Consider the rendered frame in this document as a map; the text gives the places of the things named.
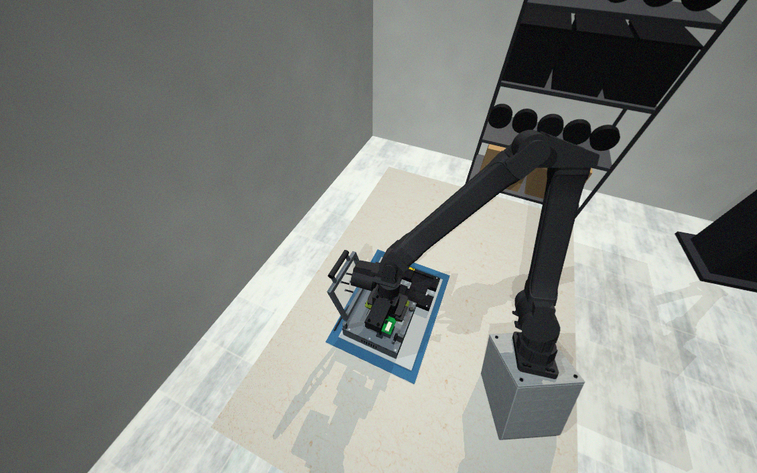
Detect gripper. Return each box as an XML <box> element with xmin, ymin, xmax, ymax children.
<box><xmin>365</xmin><ymin>285</ymin><xmax>409</xmax><ymax>322</ymax></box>

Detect green circuit board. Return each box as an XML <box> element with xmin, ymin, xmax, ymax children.
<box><xmin>381</xmin><ymin>316</ymin><xmax>396</xmax><ymax>335</ymax></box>

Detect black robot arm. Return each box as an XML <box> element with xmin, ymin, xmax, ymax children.
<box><xmin>350</xmin><ymin>130</ymin><xmax>600</xmax><ymax>379</ymax></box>

